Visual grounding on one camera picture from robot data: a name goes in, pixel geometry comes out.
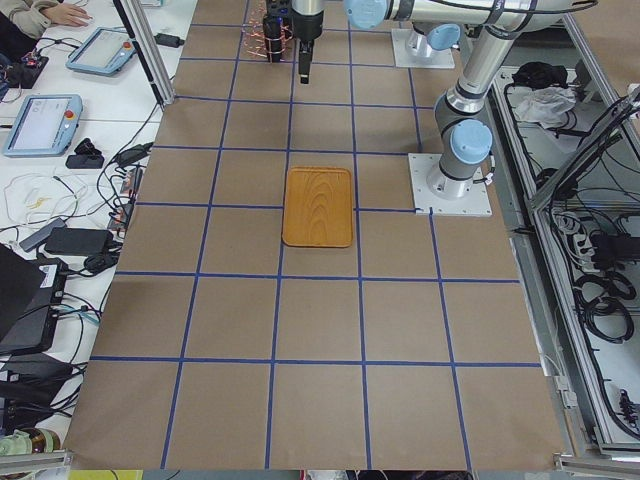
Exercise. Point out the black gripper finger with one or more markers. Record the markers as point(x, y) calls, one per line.
point(305, 59)

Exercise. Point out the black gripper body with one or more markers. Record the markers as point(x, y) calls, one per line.
point(305, 26)

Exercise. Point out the dark wine bottle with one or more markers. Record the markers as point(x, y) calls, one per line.
point(276, 28)

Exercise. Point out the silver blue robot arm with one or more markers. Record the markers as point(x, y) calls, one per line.
point(415, 30)
point(502, 21)

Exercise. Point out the wooden tray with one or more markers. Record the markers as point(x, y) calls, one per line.
point(318, 207)

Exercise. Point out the person hand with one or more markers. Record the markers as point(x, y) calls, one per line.
point(67, 15)

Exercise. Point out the black power adapter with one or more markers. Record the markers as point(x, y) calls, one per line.
point(168, 40)

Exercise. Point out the teach pendant far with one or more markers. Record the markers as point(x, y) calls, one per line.
point(104, 53)

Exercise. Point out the teach pendant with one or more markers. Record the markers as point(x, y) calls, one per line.
point(45, 126)
point(104, 53)

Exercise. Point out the teach pendant near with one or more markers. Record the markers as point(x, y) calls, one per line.
point(45, 126)

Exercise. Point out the black laptop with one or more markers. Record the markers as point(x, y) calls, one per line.
point(30, 292)

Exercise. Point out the copper wire bottle basket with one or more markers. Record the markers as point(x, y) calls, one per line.
point(253, 33)

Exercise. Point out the aluminium frame post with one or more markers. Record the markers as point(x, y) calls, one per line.
point(138, 28)

